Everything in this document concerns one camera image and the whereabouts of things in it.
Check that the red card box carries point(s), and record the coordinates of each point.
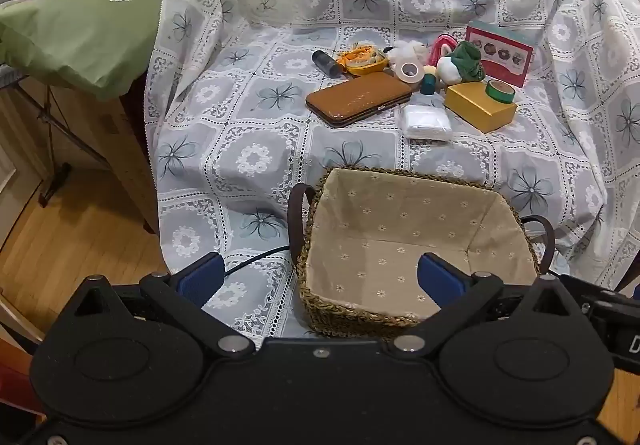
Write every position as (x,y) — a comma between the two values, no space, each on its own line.
(500,55)

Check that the cream ball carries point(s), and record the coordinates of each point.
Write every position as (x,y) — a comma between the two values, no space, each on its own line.
(430,71)

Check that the beige tape roll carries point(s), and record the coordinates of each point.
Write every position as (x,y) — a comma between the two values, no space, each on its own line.
(417,77)

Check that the brown leather case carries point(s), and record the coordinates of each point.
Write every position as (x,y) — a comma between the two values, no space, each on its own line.
(355,100)

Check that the green pillow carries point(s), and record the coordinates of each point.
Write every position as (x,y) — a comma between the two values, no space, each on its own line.
(75,25)

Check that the white fluffy toy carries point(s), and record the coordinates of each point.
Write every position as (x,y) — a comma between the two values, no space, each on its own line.
(405,50)

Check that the green velvet cloth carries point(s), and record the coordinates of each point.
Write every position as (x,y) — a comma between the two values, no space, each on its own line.
(467,57)

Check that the yellow embroidered pouch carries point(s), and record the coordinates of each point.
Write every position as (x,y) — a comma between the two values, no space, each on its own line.
(365,62)

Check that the gold box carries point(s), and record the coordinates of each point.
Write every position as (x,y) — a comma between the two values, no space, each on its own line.
(475,107)

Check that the black metal stand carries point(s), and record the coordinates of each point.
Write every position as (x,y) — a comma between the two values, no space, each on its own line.
(55,182)

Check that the white floral lace cloth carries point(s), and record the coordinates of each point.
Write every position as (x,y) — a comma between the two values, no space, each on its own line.
(250,125)

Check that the teal cylinder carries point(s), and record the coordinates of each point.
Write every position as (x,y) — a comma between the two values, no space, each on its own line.
(428,85)

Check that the green tape roll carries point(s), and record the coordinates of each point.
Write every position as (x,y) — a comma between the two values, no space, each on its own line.
(492,95)

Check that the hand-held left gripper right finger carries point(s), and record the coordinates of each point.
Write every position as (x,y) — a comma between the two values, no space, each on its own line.
(440,280)

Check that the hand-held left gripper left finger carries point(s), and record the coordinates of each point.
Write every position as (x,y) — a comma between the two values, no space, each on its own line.
(202,275)

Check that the white tissue packet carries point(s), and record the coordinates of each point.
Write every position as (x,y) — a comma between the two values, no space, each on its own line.
(425,122)

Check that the black cylinder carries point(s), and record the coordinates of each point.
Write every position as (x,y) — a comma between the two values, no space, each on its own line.
(327,63)

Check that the woven basket with fabric lining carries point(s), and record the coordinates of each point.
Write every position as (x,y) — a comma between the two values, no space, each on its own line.
(380,235)

